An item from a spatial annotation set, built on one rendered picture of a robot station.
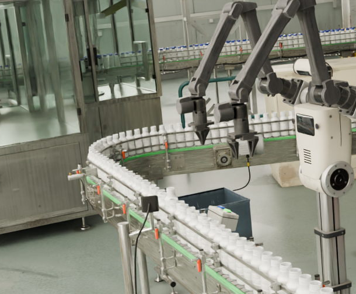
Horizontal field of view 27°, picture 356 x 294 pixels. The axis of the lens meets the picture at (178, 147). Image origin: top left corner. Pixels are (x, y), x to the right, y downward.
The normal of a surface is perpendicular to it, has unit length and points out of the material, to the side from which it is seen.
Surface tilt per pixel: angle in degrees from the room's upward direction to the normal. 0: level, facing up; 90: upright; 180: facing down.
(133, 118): 90
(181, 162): 90
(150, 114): 90
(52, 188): 90
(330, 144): 101
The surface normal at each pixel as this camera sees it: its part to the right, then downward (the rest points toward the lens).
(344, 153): 0.38, 0.33
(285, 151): 0.07, 0.20
